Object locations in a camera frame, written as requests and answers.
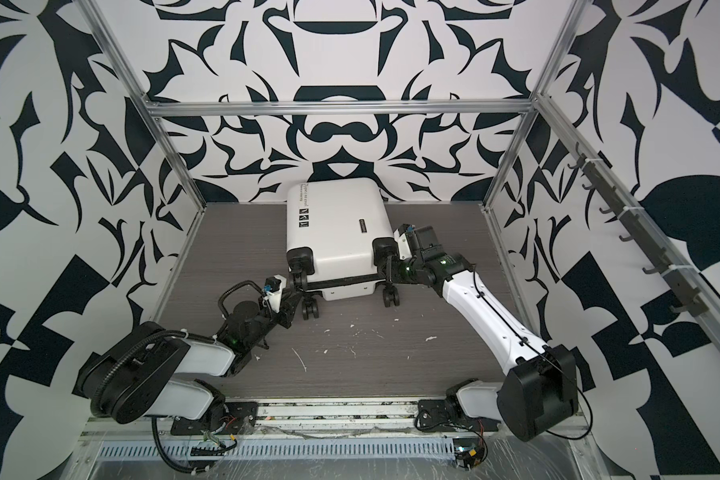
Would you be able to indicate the aluminium cage frame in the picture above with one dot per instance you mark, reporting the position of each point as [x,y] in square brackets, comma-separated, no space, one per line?
[539,104]

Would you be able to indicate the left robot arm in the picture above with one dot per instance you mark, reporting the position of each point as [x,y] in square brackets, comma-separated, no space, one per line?
[158,373]

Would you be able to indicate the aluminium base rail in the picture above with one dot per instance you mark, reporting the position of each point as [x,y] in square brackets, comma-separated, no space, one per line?
[324,417]

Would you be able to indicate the white slotted cable duct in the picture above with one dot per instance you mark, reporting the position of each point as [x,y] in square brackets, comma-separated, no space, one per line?
[437,448]

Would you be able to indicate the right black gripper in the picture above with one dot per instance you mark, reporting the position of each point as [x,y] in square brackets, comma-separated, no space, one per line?
[396,272]

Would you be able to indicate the black suitcase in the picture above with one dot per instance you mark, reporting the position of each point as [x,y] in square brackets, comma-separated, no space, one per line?
[338,235]

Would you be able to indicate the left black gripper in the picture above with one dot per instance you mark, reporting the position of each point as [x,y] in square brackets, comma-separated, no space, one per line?
[287,309]

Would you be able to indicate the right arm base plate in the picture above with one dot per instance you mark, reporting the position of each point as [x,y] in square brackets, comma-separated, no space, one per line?
[441,415]

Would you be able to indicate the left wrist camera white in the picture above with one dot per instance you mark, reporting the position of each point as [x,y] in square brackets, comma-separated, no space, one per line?
[273,290]

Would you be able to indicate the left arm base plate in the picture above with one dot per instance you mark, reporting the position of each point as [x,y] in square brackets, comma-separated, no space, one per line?
[229,419]

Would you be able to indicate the wall hook rack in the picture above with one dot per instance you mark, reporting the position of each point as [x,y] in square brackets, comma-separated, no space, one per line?
[644,232]

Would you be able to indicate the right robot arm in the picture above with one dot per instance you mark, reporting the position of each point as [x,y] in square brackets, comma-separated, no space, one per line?
[540,388]

